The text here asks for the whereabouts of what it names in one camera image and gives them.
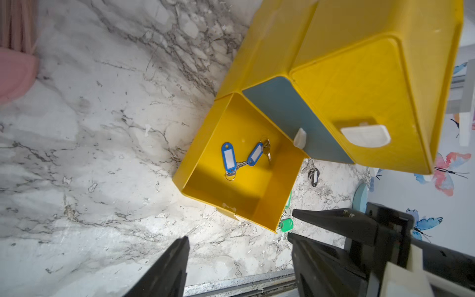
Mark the teal drawer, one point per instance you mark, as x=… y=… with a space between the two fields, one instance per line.
x=281 y=103

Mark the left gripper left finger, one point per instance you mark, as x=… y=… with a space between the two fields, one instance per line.
x=167 y=277

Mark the green tag key bunch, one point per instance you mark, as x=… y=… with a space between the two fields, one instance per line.
x=286 y=223

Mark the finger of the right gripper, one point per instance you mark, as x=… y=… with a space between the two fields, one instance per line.
x=346 y=222

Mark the yellow plastic drawer cabinet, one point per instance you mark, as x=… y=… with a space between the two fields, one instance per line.
x=377 y=74

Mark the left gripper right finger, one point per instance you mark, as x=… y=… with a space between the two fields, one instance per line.
x=323 y=270

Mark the teal paddle board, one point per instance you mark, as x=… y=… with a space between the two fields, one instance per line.
x=360 y=198

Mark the white tiered step shelf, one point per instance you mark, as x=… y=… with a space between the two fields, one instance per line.
x=462 y=105

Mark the yellow bottom drawer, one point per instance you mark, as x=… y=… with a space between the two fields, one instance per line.
x=257 y=194

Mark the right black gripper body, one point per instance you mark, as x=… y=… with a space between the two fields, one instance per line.
x=398 y=265

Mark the blue tag key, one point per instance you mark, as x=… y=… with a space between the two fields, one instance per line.
x=229 y=161
x=255 y=155

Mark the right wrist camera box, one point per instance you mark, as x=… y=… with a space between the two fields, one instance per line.
x=414 y=281

